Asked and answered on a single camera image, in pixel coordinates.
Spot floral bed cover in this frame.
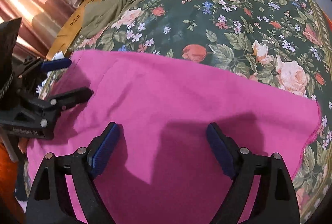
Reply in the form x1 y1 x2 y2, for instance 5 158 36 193
66 0 331 223

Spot olive green garment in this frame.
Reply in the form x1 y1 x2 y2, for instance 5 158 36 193
80 0 143 39

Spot pink striped curtain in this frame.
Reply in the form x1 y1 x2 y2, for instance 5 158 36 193
1 0 82 61

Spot pink pants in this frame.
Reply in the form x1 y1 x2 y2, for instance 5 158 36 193
27 50 321 223

